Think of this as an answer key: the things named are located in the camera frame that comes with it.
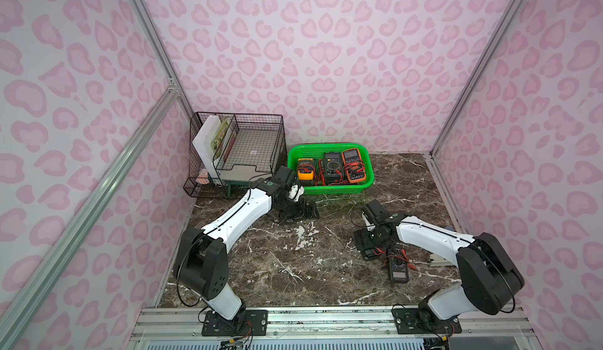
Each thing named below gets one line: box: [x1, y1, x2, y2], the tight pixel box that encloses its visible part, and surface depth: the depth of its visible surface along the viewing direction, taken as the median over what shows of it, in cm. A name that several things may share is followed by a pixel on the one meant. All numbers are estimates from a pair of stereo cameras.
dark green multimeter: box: [323, 152, 344, 186], surface depth 105 cm
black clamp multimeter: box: [386, 247, 410, 284], surface depth 83 cm
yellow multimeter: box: [296, 157, 315, 184], surface depth 100 cm
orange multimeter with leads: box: [341, 148, 367, 184], surface depth 103 cm
